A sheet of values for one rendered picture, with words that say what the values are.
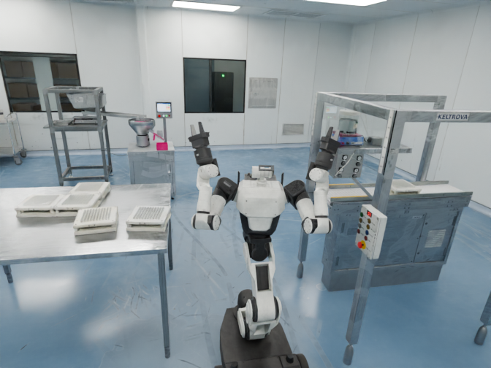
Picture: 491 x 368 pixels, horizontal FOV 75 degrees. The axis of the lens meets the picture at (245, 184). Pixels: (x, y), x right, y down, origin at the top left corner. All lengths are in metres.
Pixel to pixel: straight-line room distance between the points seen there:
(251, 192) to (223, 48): 5.87
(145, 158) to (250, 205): 3.02
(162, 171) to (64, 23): 3.82
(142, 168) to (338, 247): 2.90
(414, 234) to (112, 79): 6.11
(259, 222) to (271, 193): 0.19
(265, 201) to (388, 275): 1.92
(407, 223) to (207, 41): 5.58
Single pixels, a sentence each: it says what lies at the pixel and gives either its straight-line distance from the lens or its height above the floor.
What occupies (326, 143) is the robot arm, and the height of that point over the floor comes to 1.57.
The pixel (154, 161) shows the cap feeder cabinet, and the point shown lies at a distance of 4.63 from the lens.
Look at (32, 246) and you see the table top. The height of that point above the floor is 0.90.
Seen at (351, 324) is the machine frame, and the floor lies 0.35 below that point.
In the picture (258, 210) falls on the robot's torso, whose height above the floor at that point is 1.17.
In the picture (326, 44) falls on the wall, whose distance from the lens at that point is 8.28.
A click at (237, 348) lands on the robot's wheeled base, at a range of 2.38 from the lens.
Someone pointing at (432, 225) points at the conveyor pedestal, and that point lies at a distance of 3.36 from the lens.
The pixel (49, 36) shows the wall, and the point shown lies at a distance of 7.49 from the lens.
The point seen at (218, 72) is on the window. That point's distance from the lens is 7.40.
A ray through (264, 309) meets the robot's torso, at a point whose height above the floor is 0.63.
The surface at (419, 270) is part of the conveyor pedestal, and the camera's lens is 3.58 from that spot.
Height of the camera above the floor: 1.94
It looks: 21 degrees down
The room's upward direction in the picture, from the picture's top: 2 degrees clockwise
